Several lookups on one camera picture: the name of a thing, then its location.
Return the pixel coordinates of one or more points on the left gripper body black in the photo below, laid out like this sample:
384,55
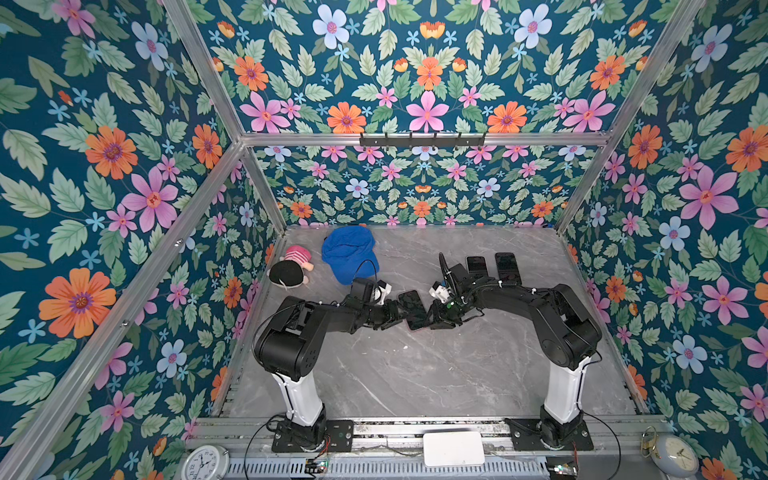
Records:
380,316

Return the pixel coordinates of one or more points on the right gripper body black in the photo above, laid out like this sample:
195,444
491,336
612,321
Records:
447,313

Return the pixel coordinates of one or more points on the black phone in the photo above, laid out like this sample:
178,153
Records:
415,311
507,268
477,266

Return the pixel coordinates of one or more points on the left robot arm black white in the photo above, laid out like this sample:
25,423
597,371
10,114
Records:
289,346

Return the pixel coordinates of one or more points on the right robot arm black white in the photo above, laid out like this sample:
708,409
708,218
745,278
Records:
567,335

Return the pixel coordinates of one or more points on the blue baseball cap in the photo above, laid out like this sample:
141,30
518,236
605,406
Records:
349,251

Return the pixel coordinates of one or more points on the plush doll pink hat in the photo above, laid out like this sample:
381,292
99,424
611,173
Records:
292,269

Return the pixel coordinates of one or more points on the white round clock left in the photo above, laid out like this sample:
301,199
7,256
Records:
207,462

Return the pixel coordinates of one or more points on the cream alarm clock right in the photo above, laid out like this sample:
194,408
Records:
669,453

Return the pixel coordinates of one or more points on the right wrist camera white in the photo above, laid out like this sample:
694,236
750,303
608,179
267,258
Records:
440,292

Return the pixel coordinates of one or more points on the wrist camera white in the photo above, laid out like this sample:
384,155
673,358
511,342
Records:
440,292
381,291

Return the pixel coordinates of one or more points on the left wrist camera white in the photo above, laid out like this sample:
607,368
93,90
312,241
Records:
381,291

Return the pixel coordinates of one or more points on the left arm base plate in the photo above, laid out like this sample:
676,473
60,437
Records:
326,435

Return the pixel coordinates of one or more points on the white box on rail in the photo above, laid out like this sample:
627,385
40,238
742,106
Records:
453,449

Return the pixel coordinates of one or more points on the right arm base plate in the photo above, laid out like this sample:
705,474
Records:
533,434

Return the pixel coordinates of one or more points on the black hook bar on frame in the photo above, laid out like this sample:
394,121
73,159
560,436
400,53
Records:
438,140

